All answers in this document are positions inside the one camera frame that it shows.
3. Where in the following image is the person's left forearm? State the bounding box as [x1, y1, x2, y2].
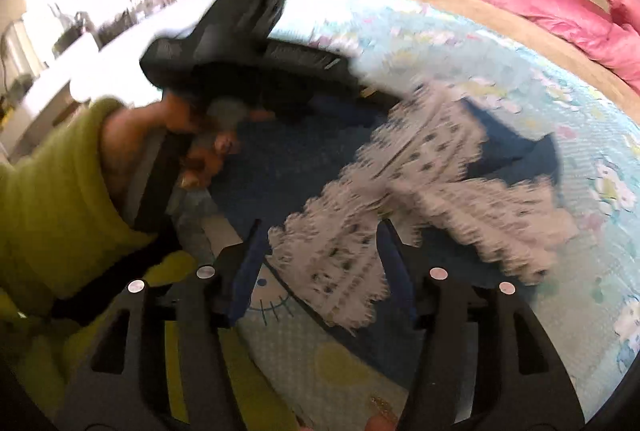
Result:
[0, 98, 153, 312]

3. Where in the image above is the person's right hand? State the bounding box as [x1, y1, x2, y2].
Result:
[367, 396, 402, 431]

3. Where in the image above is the clutter on white desk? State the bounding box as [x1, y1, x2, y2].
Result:
[47, 0, 236, 49]

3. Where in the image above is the bed with beige sheet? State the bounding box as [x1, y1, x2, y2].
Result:
[300, 0, 640, 112]

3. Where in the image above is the light blue cartoon printed blanket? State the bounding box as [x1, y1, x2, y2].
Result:
[200, 0, 640, 431]

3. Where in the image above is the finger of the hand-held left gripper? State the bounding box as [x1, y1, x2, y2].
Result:
[350, 81, 402, 109]

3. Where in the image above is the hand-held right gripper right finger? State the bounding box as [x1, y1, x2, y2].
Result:
[377, 221, 586, 431]

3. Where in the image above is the person's left hand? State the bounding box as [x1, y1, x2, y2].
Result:
[99, 97, 278, 192]

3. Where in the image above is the blue denim pants lace trim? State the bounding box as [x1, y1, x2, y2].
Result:
[170, 85, 568, 364]

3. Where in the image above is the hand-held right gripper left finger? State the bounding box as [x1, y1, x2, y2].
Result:
[55, 218, 273, 431]

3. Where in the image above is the white desk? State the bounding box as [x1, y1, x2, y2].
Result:
[20, 0, 236, 134]

